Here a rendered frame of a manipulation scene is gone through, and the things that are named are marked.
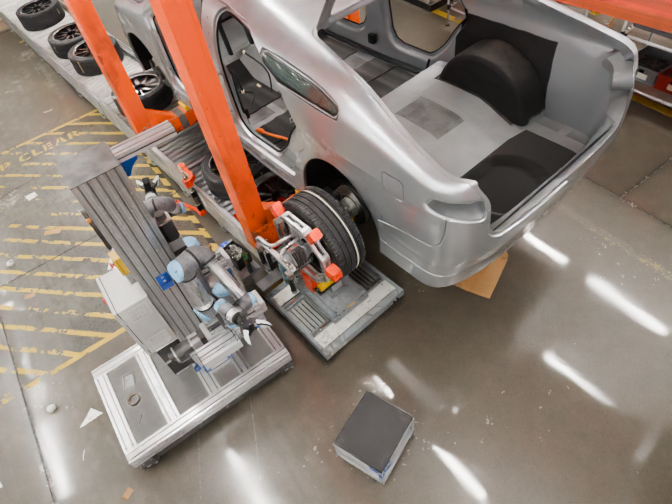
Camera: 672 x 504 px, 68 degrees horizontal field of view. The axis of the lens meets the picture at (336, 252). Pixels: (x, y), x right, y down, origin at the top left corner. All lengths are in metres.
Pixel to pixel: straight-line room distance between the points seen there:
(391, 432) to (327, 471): 0.57
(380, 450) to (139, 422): 1.69
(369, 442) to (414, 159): 1.71
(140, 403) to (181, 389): 0.30
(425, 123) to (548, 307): 1.70
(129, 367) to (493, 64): 3.52
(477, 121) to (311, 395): 2.41
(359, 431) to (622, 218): 2.96
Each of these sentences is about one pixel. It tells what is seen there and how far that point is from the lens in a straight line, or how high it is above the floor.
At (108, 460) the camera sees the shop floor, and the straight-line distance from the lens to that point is 4.16.
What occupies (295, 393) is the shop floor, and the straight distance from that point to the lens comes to 3.83.
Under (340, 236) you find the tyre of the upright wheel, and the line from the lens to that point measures 3.20.
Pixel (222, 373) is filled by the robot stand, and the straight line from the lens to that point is 3.82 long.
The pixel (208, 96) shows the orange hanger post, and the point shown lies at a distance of 3.10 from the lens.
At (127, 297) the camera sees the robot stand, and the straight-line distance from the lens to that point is 3.11.
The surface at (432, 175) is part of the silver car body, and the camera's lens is 2.64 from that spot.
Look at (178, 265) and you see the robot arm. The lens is 2.79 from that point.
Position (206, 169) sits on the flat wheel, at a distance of 4.88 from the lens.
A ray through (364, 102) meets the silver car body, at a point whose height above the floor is 1.80.
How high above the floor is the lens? 3.42
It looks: 50 degrees down
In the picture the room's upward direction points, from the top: 12 degrees counter-clockwise
